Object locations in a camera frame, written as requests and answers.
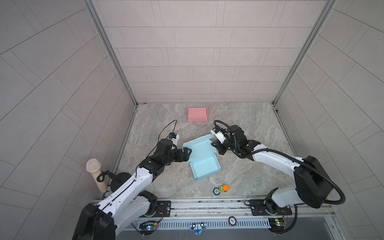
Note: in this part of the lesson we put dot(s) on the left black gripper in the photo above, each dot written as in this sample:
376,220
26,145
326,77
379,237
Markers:
185,157

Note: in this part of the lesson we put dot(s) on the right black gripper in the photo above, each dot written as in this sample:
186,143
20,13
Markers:
219,145

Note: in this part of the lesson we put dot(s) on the light blue paper box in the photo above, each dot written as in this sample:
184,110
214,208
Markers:
203,159

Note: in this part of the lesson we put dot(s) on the pink paper box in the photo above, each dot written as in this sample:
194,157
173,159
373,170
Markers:
197,114

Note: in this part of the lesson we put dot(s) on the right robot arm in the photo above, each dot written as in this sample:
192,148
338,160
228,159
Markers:
312,185

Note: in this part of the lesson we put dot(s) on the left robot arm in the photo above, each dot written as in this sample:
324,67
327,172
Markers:
107,219

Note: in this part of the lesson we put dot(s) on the orange green small toy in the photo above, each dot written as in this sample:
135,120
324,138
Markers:
224,188

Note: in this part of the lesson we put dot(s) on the black round stand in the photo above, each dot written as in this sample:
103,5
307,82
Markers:
117,180

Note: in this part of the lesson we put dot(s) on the blue red sticker tag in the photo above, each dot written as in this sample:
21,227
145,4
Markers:
198,228

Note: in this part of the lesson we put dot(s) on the left green circuit board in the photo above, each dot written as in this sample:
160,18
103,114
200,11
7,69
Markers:
148,228

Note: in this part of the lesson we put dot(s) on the green circuit board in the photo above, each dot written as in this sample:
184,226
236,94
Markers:
277,224
148,228

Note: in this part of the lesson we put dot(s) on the right green circuit board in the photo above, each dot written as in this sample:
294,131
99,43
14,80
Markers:
277,224

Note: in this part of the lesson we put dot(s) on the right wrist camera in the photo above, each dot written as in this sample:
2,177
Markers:
219,135

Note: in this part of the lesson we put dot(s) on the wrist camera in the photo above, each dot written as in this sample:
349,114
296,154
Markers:
219,135
174,138

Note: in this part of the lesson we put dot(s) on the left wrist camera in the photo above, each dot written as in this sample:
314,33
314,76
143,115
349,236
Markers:
174,138

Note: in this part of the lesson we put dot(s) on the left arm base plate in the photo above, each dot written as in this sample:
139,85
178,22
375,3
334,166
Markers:
163,209

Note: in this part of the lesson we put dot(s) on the aluminium rail frame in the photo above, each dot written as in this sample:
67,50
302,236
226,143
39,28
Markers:
182,208

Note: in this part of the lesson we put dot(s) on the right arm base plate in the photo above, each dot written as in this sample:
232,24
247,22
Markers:
261,207

